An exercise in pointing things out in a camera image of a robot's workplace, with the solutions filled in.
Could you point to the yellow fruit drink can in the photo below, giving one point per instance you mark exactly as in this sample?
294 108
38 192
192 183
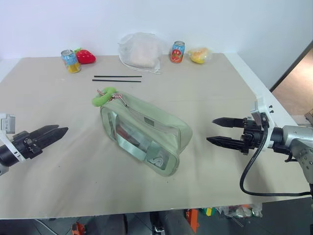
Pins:
70 62

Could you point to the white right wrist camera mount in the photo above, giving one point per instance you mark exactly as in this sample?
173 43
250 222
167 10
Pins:
260 107

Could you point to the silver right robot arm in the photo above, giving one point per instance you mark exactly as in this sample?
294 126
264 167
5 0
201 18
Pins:
294 139

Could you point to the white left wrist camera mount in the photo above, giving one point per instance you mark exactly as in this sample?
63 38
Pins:
7 122

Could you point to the red fruit drink can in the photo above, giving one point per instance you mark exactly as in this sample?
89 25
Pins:
177 52

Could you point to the orange plastic object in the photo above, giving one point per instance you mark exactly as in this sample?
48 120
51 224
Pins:
193 220

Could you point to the green plush loop charm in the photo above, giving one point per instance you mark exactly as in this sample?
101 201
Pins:
102 98

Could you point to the red strawberry toy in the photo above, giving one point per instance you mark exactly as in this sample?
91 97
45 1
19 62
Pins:
85 56

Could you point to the green transparent pouch bag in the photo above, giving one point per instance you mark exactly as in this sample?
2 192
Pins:
149 137

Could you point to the yellow fruit in plastic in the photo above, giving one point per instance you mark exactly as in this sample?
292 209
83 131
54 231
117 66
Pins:
199 55

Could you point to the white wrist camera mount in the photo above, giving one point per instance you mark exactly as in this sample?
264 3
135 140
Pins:
7 122
260 107

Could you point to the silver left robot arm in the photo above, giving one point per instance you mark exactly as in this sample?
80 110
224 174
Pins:
4 154

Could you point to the green yellow toy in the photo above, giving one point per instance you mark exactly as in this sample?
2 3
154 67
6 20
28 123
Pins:
209 211

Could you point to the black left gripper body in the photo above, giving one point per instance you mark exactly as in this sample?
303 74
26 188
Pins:
27 144

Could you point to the orange black tool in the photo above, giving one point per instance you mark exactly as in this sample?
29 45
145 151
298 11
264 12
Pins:
78 228

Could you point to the dark rounded shape under table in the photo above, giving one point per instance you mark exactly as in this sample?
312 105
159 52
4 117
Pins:
171 222

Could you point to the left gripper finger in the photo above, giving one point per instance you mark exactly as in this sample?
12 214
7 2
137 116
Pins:
55 135
46 129

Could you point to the clear bag of colourful items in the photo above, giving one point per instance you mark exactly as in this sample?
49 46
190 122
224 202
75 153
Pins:
242 211

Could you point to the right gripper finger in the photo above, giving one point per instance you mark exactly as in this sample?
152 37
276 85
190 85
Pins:
227 122
225 142

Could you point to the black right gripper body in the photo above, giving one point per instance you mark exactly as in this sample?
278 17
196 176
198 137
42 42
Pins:
252 138

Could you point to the black thin stick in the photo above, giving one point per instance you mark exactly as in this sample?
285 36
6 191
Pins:
117 76
117 80

